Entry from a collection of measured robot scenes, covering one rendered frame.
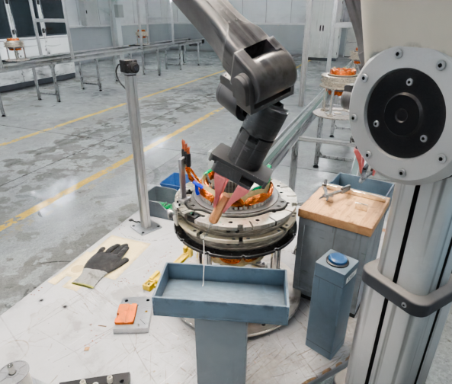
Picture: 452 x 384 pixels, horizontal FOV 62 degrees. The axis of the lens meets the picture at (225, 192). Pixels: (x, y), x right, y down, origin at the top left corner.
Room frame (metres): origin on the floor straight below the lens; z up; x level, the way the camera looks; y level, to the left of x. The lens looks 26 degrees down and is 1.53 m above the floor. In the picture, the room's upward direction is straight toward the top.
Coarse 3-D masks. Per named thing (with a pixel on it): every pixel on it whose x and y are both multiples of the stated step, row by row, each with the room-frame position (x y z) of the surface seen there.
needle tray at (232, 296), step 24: (168, 264) 0.64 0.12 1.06; (192, 264) 0.63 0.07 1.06; (168, 288) 0.60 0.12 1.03; (192, 288) 0.60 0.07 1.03; (216, 288) 0.60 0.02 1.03; (240, 288) 0.60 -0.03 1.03; (264, 288) 0.60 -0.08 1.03; (168, 312) 0.53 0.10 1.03; (192, 312) 0.53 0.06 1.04; (216, 312) 0.52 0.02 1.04; (240, 312) 0.52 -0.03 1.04; (264, 312) 0.51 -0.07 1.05; (288, 312) 0.51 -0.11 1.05; (216, 336) 0.53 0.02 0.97; (240, 336) 0.53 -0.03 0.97; (216, 360) 0.53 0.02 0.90; (240, 360) 0.53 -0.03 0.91
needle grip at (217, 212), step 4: (220, 196) 0.58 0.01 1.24; (224, 196) 0.58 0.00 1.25; (228, 196) 0.58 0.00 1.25; (220, 200) 0.58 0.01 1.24; (224, 200) 0.57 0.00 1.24; (228, 200) 0.58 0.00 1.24; (216, 204) 0.58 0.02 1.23; (220, 204) 0.58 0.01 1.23; (224, 204) 0.57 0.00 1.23; (216, 208) 0.58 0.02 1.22; (220, 208) 0.58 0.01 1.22; (212, 212) 0.58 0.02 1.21; (216, 212) 0.58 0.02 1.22; (220, 212) 0.58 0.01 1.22; (212, 216) 0.58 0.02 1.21; (216, 216) 0.58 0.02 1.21; (212, 220) 0.58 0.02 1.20; (216, 220) 0.58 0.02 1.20
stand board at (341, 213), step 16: (320, 192) 0.97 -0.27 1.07; (304, 208) 0.88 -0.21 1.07; (320, 208) 0.88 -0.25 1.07; (336, 208) 0.88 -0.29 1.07; (352, 208) 0.88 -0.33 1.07; (368, 208) 0.88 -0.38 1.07; (384, 208) 0.88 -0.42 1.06; (336, 224) 0.82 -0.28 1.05; (352, 224) 0.80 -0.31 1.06; (368, 224) 0.79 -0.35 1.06
